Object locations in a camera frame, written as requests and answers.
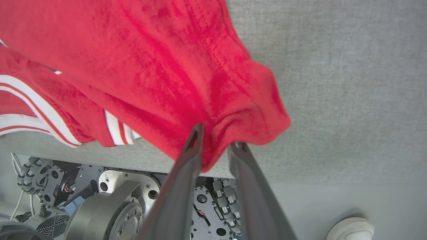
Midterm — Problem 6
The grey roller mecanum wheel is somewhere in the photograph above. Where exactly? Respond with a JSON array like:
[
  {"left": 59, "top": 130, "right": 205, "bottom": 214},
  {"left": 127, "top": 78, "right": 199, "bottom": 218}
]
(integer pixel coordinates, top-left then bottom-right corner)
[
  {"left": 17, "top": 157, "right": 45, "bottom": 195},
  {"left": 213, "top": 178, "right": 241, "bottom": 234}
]

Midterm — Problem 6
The grey metal robot wheeled base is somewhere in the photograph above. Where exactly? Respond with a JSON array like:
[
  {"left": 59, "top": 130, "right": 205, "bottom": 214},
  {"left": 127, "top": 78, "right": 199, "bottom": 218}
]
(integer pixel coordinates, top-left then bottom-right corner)
[{"left": 0, "top": 154, "right": 241, "bottom": 240}]

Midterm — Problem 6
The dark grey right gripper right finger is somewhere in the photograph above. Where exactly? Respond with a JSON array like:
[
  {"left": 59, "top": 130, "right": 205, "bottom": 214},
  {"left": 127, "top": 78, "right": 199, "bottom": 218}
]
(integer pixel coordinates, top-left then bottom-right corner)
[{"left": 228, "top": 142, "right": 297, "bottom": 240}]

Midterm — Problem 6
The thin white cable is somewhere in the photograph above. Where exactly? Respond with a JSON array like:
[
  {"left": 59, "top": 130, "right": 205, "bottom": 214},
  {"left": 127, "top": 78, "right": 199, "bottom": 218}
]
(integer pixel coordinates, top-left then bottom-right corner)
[{"left": 9, "top": 153, "right": 34, "bottom": 222}]

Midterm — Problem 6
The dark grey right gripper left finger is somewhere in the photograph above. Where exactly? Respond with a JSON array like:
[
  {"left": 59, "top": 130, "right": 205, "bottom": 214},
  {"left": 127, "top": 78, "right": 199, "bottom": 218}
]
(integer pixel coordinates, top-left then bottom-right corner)
[{"left": 135, "top": 123, "right": 204, "bottom": 240}]

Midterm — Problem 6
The grey fabric sofa cushion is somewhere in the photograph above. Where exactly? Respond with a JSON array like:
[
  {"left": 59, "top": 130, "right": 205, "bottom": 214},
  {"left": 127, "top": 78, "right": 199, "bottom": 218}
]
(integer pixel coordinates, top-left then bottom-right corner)
[{"left": 0, "top": 0, "right": 427, "bottom": 187}]

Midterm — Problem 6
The red basketball jersey number 23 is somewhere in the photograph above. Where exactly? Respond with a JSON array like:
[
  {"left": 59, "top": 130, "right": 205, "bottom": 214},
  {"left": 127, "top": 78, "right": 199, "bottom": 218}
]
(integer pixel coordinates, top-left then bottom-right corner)
[{"left": 0, "top": 0, "right": 291, "bottom": 173}]

